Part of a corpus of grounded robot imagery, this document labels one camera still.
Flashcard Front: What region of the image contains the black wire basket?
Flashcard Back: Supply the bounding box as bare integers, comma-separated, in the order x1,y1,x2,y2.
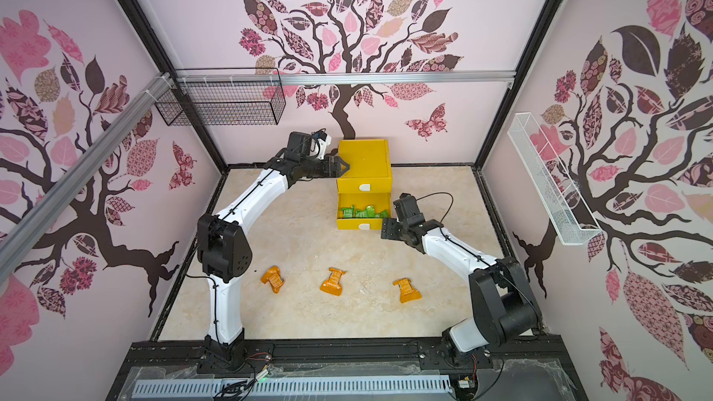
155,67,287,126

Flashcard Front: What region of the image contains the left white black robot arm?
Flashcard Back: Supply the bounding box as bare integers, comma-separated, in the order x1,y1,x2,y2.
197,128,350,371

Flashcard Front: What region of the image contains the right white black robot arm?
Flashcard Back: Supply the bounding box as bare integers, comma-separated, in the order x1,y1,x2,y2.
381,193,543,366

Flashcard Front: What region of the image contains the orange cookie packet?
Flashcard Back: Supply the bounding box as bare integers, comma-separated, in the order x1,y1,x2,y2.
319,267,345,297
260,265,285,294
393,278,423,304

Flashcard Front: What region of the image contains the white wire shelf basket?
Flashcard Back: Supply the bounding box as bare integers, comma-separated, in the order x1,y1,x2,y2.
507,113,603,246

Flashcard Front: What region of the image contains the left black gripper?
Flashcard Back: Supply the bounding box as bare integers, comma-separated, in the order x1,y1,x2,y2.
298,155,347,177

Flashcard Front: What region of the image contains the aluminium rail back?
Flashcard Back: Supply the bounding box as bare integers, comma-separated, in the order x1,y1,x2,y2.
178,70,516,85

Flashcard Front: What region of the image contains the aluminium rail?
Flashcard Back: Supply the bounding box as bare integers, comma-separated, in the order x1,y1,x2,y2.
1,74,173,280
178,70,516,85

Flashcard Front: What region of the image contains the aluminium rail left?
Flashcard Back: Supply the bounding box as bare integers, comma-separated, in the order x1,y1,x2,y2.
1,74,173,280

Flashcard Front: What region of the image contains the white slotted cable duct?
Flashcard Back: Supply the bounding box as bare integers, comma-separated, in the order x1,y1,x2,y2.
128,375,453,400

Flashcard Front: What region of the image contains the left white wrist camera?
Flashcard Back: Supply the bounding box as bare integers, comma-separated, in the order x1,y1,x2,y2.
310,128,332,161

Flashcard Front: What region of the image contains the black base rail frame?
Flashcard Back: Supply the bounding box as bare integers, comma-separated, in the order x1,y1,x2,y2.
107,335,587,400

